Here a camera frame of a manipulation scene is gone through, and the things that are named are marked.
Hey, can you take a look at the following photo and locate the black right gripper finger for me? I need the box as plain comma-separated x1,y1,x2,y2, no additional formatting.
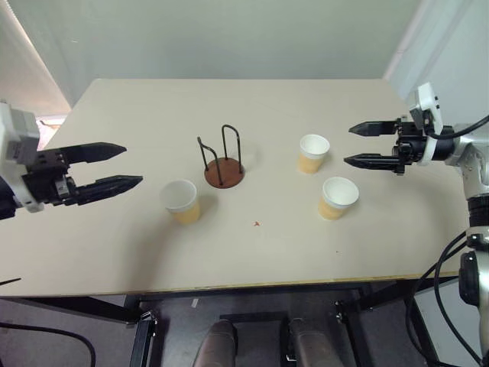
343,152,401,171
348,120,400,138

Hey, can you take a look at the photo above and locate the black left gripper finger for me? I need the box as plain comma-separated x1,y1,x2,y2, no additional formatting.
62,141,128,166
76,175,144,205

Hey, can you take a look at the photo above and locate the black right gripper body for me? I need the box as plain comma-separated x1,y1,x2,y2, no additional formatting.
393,118,429,177

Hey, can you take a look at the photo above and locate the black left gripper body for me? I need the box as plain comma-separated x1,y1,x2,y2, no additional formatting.
21,148,82,209

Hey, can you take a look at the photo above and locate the yellow and white paper cup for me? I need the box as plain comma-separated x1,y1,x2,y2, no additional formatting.
317,176,361,222
159,179,202,225
296,133,331,175

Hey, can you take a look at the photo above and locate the dark rounded shape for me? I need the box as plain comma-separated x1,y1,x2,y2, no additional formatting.
192,320,240,367

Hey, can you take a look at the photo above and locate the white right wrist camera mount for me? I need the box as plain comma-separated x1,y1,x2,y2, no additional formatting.
408,81,445,167

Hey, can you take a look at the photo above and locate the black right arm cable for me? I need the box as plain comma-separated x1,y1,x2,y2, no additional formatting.
425,114,489,140

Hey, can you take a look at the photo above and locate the brown wire cup holder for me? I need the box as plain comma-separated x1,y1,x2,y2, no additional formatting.
196,123,246,190

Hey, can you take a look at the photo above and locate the black metal table frame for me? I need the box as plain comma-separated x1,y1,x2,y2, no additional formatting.
0,275,459,367

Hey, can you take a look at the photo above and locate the black floor cable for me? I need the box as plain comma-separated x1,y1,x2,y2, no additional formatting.
0,321,96,367

